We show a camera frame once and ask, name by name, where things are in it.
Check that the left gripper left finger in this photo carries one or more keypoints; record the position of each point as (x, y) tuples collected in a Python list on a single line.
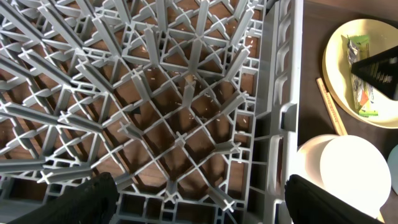
[(91, 202)]

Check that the grey plastic dishwasher rack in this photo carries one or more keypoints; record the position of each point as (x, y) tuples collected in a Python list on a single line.
[(190, 106)]

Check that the white paper cup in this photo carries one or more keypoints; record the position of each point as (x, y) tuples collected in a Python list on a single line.
[(348, 167)]

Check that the light blue bowl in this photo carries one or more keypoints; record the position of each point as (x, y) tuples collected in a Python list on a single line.
[(392, 162)]

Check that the yellow round plate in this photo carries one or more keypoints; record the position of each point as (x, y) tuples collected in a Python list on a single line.
[(336, 69)]

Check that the wooden chopstick left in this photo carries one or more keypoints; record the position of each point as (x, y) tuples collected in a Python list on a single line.
[(331, 109)]

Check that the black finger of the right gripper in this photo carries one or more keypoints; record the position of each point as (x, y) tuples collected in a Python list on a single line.
[(380, 71)]

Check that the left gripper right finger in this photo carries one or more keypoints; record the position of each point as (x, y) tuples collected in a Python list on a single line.
[(309, 204)]

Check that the green orange snack wrapper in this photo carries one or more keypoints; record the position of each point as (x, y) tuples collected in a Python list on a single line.
[(363, 93)]

